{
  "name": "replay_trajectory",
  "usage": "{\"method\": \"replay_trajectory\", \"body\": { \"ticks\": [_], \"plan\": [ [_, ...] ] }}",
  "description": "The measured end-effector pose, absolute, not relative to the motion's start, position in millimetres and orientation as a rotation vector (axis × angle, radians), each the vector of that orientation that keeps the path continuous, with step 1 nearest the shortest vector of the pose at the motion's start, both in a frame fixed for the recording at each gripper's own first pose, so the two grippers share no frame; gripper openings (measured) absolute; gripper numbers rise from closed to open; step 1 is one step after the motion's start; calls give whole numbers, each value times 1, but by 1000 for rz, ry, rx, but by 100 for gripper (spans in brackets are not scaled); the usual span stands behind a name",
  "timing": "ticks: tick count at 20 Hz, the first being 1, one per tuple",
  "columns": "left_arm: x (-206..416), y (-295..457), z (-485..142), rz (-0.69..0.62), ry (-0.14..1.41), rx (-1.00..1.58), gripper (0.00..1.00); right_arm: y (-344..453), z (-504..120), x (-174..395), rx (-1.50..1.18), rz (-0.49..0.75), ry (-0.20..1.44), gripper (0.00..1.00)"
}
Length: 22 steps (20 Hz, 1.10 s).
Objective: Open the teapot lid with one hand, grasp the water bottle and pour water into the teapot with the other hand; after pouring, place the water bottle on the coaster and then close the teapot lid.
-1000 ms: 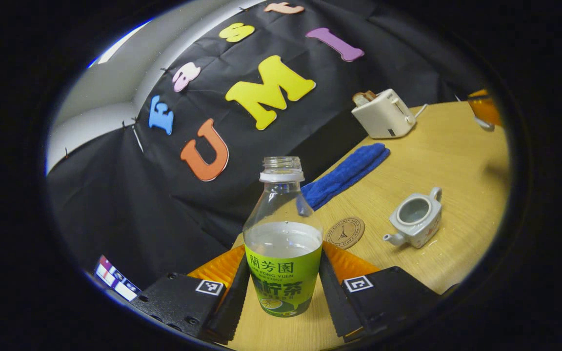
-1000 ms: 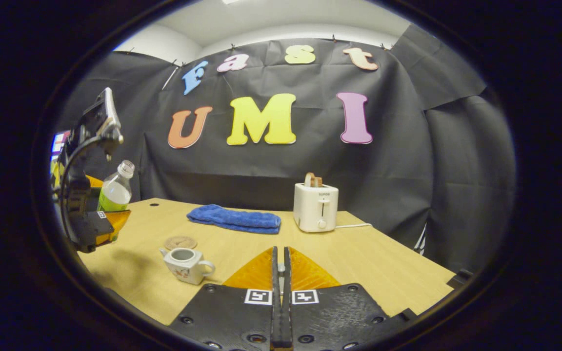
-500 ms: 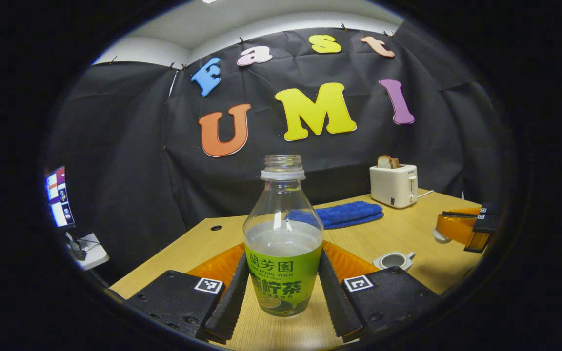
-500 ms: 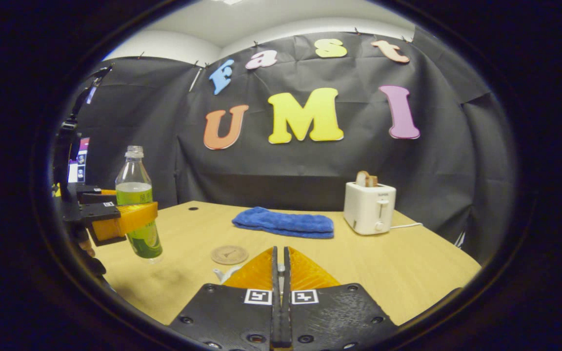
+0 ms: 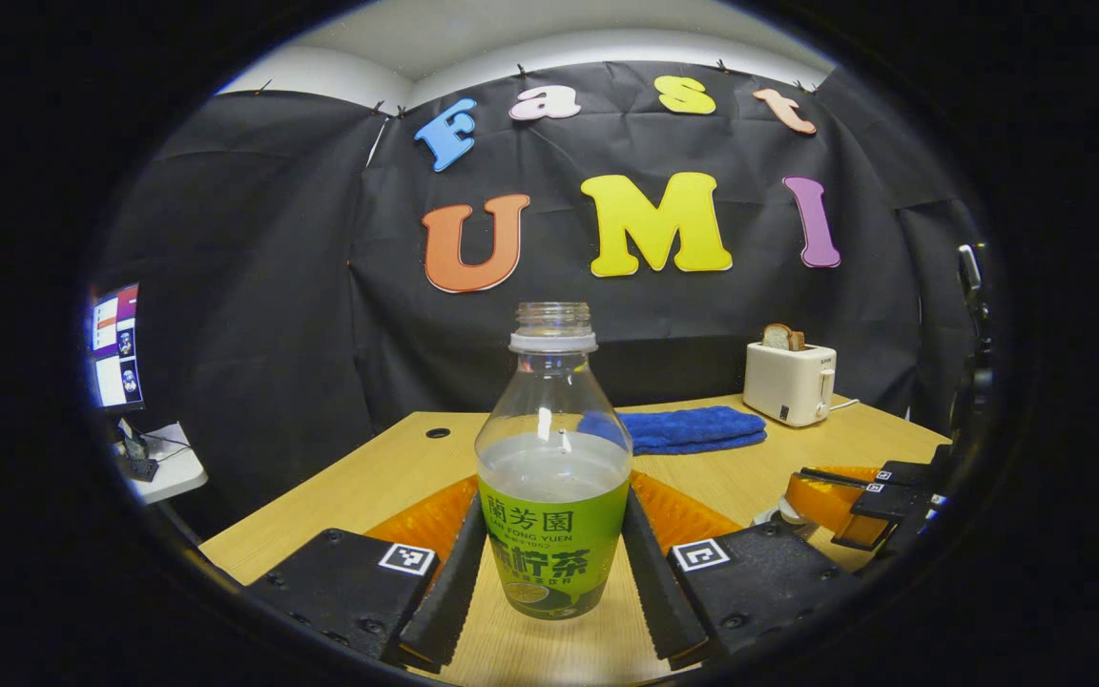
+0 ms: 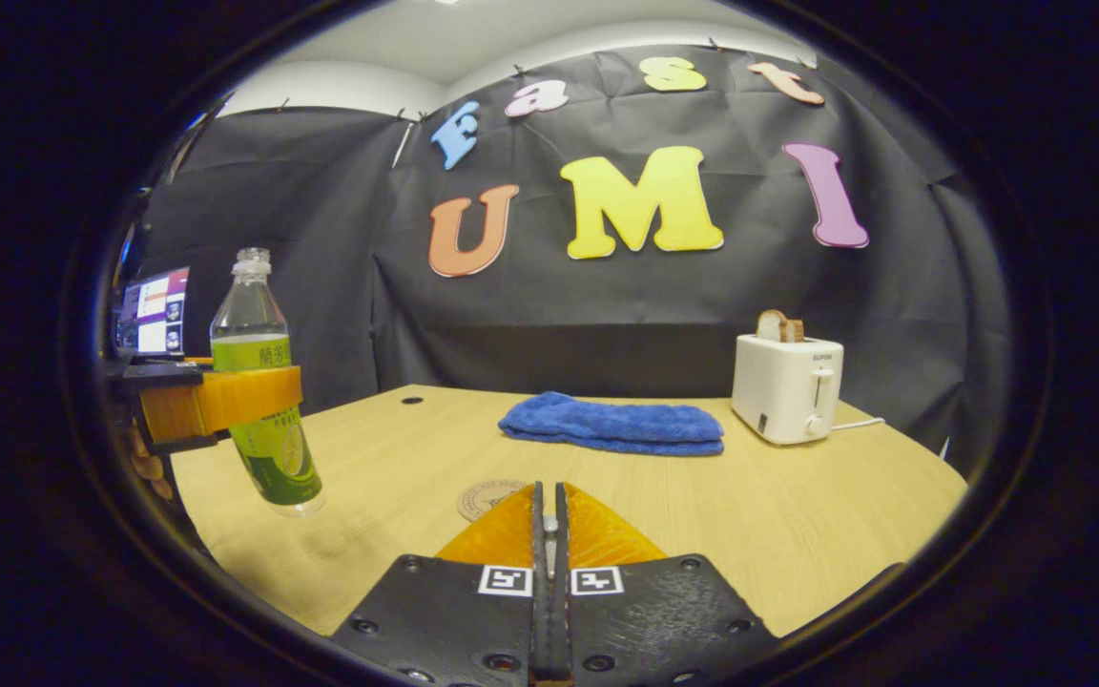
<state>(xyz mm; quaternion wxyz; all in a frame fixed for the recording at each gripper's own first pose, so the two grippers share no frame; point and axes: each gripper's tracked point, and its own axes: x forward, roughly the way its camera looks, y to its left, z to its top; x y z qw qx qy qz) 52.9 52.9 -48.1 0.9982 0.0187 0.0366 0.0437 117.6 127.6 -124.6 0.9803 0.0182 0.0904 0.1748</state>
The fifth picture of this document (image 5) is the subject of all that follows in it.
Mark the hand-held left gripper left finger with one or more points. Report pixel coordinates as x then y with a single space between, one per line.
454 582

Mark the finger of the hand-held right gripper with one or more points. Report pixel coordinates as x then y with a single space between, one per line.
912 487
836 510

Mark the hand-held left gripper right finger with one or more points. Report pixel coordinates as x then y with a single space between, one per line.
654 582

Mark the white teacup lid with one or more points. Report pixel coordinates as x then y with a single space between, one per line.
778 513

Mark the green label water bottle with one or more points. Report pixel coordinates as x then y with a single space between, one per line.
554 534

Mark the white toaster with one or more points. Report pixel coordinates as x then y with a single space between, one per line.
783 382

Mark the blue towel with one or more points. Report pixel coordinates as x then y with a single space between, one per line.
693 429

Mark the bread slice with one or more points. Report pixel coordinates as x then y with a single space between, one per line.
780 336

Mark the black backdrop cloth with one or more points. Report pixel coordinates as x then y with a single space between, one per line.
273 334

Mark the small black device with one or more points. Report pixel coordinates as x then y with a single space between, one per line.
139 468

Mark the computer monitor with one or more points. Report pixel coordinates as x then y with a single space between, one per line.
115 348

